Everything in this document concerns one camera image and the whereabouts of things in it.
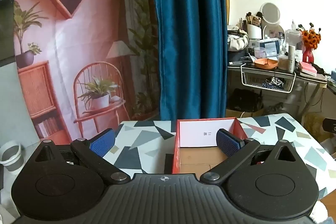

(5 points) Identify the round white mirror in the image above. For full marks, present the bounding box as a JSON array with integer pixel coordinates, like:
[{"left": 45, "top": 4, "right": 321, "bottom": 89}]
[{"left": 260, "top": 2, "right": 285, "bottom": 41}]

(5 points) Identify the red cardboard box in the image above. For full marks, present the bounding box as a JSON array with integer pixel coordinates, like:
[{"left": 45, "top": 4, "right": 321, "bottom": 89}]
[{"left": 172, "top": 117, "right": 248, "bottom": 174}]

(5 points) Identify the blue patterned cloth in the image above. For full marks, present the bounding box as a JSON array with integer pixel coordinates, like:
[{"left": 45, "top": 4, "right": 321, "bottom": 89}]
[{"left": 261, "top": 77, "right": 285, "bottom": 90}]

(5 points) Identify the orange flower bunch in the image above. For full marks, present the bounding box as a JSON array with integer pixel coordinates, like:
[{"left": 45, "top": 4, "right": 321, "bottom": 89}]
[{"left": 298, "top": 22, "right": 322, "bottom": 51}]

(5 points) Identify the white drawstring bag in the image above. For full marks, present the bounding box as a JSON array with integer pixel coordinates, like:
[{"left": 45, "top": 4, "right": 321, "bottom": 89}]
[{"left": 228, "top": 30, "right": 249, "bottom": 51}]

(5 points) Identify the white brush holder cup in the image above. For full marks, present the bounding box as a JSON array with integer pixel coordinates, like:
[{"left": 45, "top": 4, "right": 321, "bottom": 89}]
[{"left": 247, "top": 24, "right": 263, "bottom": 39}]

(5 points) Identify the clear acrylic organizer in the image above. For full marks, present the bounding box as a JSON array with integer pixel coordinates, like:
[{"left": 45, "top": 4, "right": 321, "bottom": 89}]
[{"left": 285, "top": 30, "right": 302, "bottom": 56}]

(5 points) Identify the orange tray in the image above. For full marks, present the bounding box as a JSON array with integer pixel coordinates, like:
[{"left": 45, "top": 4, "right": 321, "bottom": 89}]
[{"left": 254, "top": 58, "right": 279, "bottom": 69}]

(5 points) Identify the bunch of makeup brushes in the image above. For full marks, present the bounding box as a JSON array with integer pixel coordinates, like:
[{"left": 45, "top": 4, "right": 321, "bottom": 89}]
[{"left": 238, "top": 12, "right": 264, "bottom": 29}]

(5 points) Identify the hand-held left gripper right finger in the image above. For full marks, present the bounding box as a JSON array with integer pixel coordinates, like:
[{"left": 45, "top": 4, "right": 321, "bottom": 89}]
[{"left": 200, "top": 129, "right": 299, "bottom": 185}]

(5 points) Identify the geometric patterned tablecloth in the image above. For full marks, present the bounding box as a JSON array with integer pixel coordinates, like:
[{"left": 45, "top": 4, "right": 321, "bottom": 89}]
[{"left": 101, "top": 113, "right": 330, "bottom": 201}]

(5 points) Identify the red vase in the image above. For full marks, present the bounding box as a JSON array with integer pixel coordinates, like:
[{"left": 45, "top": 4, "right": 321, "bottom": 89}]
[{"left": 302, "top": 46, "right": 314, "bottom": 64}]

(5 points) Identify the grey vanity table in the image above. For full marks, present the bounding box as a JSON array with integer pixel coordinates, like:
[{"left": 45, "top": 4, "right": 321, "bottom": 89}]
[{"left": 227, "top": 61, "right": 336, "bottom": 125}]

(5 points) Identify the black bag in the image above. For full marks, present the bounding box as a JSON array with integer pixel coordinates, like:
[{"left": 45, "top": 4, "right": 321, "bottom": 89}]
[{"left": 228, "top": 89, "right": 264, "bottom": 111}]

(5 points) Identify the blue and white box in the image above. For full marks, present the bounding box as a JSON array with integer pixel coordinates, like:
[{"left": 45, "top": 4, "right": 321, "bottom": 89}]
[{"left": 259, "top": 39, "right": 281, "bottom": 55}]

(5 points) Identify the pink book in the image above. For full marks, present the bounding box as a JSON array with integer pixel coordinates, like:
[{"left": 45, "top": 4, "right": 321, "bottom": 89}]
[{"left": 298, "top": 61, "right": 318, "bottom": 76}]

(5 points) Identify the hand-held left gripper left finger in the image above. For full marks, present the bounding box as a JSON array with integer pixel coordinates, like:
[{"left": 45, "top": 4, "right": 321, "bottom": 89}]
[{"left": 34, "top": 128, "right": 131, "bottom": 185}]

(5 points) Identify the white wire basket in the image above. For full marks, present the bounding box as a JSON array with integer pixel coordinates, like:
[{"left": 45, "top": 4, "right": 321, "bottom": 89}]
[{"left": 240, "top": 64, "right": 297, "bottom": 93}]

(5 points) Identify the tall white bottle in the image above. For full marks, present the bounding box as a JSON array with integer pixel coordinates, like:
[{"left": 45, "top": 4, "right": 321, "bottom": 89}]
[{"left": 287, "top": 46, "right": 296, "bottom": 73}]

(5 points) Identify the printed room backdrop cloth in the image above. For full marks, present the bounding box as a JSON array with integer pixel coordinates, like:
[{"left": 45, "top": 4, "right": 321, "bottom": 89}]
[{"left": 13, "top": 0, "right": 160, "bottom": 144}]

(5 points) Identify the white bucket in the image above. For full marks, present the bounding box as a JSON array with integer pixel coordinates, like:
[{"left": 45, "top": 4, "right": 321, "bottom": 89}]
[{"left": 0, "top": 143, "right": 23, "bottom": 172}]

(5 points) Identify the cotton swab box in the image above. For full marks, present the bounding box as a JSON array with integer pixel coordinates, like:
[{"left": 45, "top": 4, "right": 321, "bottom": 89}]
[{"left": 278, "top": 55, "right": 289, "bottom": 70}]

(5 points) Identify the blue curtain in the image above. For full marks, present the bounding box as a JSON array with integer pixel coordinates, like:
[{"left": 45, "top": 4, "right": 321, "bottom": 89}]
[{"left": 153, "top": 0, "right": 229, "bottom": 121}]

